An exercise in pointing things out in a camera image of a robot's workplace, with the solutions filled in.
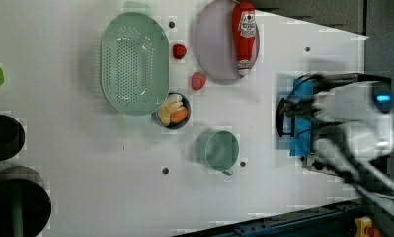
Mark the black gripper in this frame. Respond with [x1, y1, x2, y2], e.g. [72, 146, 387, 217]
[282, 97, 318, 119]

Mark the stainless steel toaster oven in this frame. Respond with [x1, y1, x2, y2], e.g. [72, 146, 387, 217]
[276, 72, 392, 176]

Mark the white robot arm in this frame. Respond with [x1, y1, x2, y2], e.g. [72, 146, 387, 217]
[276, 81, 394, 217]

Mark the green mug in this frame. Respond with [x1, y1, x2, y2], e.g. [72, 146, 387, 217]
[195, 129, 240, 176]

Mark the red ketchup bottle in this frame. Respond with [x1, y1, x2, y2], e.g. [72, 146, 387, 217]
[232, 1, 257, 76]

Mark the light red strawberry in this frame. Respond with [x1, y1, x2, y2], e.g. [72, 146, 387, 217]
[191, 72, 206, 91]

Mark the lilac round plate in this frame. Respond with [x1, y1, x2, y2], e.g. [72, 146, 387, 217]
[194, 0, 260, 80]

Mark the dark bowl with fruit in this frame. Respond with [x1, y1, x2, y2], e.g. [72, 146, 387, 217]
[152, 92, 191, 129]

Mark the dark red strawberry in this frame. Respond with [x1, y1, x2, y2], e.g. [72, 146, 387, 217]
[172, 44, 187, 60]

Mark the yellow orange tool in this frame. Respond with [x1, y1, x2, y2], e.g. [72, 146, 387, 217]
[354, 216, 381, 237]

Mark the green perforated colander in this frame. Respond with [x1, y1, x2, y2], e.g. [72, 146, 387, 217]
[100, 12, 170, 116]

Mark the black round base with post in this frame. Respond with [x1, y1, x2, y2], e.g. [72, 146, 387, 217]
[0, 166, 51, 237]

